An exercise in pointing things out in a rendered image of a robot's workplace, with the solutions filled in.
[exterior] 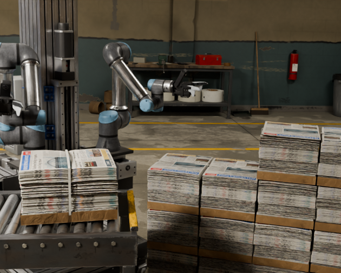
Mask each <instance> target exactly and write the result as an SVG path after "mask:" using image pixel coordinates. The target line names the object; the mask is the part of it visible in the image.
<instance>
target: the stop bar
mask: <svg viewBox="0 0 341 273"><path fill-rule="evenodd" d="M134 197H135V196H134V192H133V190H127V199H128V211H129V222H130V231H138V221H137V216H136V208H135V200H134Z"/></svg>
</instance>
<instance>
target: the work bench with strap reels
mask: <svg viewBox="0 0 341 273"><path fill-rule="evenodd" d="M221 59H222V57H221V55H213V54H212V55H206V54H205V55H196V57H195V63H189V64H187V65H185V64H184V65H181V64H178V63H168V62H166V65H164V71H182V70H183V69H186V70H187V71H192V72H221V89H209V88H208V89H202V90H201V92H199V91H197V90H196V91H195V95H194V97H192V95H191V96H190V97H189V98H185V97H180V96H179V95H178V97H175V96H172V93H163V106H214V107H220V111H219V113H224V112H223V107H227V117H226V119H231V118H230V116H231V96H232V77H233V69H235V67H234V66H232V65H231V66H224V63H221ZM132 63H135V62H129V61H128V68H129V69H130V70H131V72H133V70H161V71H163V65H157V63H158V62H146V63H138V64H132ZM225 72H229V83H228V102H227V101H226V100H224V79H225ZM144 89H145V90H146V91H147V93H148V94H149V95H150V97H151V95H152V94H151V91H149V90H148V88H144ZM139 105H140V103H139V102H138V100H137V99H136V98H135V96H134V95H133V94H132V93H131V91H130V90H129V89H128V112H129V113H130V117H131V118H133V117H132V106H139Z"/></svg>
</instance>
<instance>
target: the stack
mask: <svg viewBox="0 0 341 273"><path fill-rule="evenodd" d="M258 166H259V162H258V161H250V160H239V159H225V158H214V159H213V157H206V156H200V155H189V154H177V153H167V154H165V155H164V156H163V157H162V158H161V159H160V160H159V161H157V162H156V163H155V164H154V165H152V166H151V167H150V168H149V169H148V171H147V174H148V175H147V176H148V178H147V181H148V185H147V187H148V190H147V191H148V193H147V194H148V197H147V198H148V202H157V203H166V204H175V205H184V206H192V207H198V208H199V206H200V205H201V207H202V208H208V209H217V210H226V211H235V212H243V213H252V214H254V216H255V211H256V209H257V205H258V210H257V215H263V216H272V217H280V218H289V219H299V220H308V221H313V220H315V222H320V223H330V224H339V225H341V188H338V187H329V186H320V185H317V175H316V185H309V184H299V183H288V182H282V181H271V180H261V179H257V169H258ZM255 220H256V217H255ZM255 220H254V222H251V221H245V220H237V219H228V218H219V217H211V216H202V215H200V214H199V215H196V214H187V213H179V212H170V211H162V210H153V209H148V211H147V222H148V223H147V239H148V241H150V242H159V243H167V244H175V245H183V246H190V247H195V248H198V246H199V244H200V246H199V249H206V250H214V251H221V252H229V253H233V254H240V255H247V256H252V255H253V256H254V257H262V258H269V259H277V260H281V261H289V262H296V263H303V264H309V263H310V258H311V264H314V265H321V266H325V267H332V268H339V269H341V233H337V232H328V231H319V230H315V229H314V227H315V225H313V229H305V228H299V227H290V226H282V225H273V224H264V223H256V222H255ZM147 252H148V253H147V254H148V256H147V261H146V262H147V267H148V269H147V270H148V273H316V272H310V266H309V271H308V272H305V271H298V270H291V269H284V268H276V267H272V266H265V265H258V264H252V263H244V262H237V261H230V260H225V259H218V258H211V257H204V256H199V253H198V255H192V254H188V253H180V252H172V251H165V250H157V249H150V248H148V251H147ZM253 252H254V253H253Z"/></svg>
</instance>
